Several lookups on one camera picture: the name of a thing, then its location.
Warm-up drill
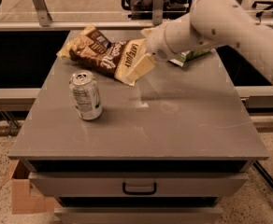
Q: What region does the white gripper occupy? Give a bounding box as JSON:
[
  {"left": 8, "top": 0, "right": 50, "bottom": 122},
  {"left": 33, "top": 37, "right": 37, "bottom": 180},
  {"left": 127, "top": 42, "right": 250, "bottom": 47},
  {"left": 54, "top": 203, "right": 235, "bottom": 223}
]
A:
[{"left": 125, "top": 25, "right": 176, "bottom": 83}]

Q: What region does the brown and yellow chip bag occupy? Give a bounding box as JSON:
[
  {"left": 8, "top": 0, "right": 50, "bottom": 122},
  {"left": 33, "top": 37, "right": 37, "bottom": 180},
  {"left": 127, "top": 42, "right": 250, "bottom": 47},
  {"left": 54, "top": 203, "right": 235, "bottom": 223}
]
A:
[{"left": 57, "top": 25, "right": 145, "bottom": 86}]

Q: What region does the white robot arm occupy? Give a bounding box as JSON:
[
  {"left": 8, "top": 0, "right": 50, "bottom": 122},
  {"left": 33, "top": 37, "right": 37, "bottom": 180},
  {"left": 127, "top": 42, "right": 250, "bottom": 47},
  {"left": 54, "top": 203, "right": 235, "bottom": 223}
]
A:
[{"left": 125, "top": 0, "right": 273, "bottom": 85}]

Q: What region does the green chip bag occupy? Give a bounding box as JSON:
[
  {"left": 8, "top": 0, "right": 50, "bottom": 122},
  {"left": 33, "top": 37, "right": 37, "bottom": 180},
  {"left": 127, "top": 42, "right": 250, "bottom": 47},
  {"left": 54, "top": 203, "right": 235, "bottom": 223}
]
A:
[{"left": 170, "top": 49, "right": 210, "bottom": 67}]

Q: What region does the silver soda can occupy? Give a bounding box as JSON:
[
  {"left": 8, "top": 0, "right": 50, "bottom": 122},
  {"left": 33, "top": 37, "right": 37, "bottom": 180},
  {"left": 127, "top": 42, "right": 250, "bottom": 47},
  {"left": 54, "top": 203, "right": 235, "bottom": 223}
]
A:
[{"left": 69, "top": 70, "right": 102, "bottom": 120}]

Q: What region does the grey drawer cabinet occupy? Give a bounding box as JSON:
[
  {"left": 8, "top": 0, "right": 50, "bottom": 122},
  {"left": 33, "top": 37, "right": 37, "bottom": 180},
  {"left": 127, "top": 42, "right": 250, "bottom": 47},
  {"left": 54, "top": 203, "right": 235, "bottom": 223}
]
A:
[{"left": 7, "top": 29, "right": 270, "bottom": 224}]

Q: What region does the upper grey drawer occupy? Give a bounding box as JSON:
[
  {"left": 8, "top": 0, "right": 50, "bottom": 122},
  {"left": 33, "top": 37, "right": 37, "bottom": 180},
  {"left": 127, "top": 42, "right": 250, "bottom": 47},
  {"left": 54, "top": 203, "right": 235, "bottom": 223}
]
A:
[{"left": 29, "top": 172, "right": 248, "bottom": 197}]

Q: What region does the grey drawer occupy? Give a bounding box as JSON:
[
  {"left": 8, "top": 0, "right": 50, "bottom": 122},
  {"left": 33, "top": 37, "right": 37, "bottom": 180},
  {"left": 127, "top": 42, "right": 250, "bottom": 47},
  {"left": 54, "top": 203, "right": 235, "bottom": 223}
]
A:
[
  {"left": 29, "top": 172, "right": 248, "bottom": 197},
  {"left": 54, "top": 207, "right": 223, "bottom": 224}
]

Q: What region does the metal glass railing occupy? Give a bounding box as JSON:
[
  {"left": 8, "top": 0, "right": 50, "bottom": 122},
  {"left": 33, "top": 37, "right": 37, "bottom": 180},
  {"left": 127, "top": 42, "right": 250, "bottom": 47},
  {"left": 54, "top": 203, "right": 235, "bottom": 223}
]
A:
[{"left": 0, "top": 0, "right": 273, "bottom": 33}]

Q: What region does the lower grey drawer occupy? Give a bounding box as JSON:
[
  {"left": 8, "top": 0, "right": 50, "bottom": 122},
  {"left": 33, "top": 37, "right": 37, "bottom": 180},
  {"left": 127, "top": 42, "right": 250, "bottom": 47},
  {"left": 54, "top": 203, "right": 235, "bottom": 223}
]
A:
[{"left": 54, "top": 207, "right": 223, "bottom": 224}]

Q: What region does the cardboard box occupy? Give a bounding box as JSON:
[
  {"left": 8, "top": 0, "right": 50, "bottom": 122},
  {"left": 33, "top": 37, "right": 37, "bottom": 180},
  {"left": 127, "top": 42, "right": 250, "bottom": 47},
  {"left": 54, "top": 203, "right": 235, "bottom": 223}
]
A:
[{"left": 2, "top": 160, "right": 60, "bottom": 215}]

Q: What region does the black drawer handle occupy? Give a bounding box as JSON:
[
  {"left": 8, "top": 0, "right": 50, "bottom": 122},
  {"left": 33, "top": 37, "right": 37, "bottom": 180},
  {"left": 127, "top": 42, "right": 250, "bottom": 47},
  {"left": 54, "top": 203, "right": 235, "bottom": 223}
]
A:
[{"left": 122, "top": 182, "right": 157, "bottom": 195}]

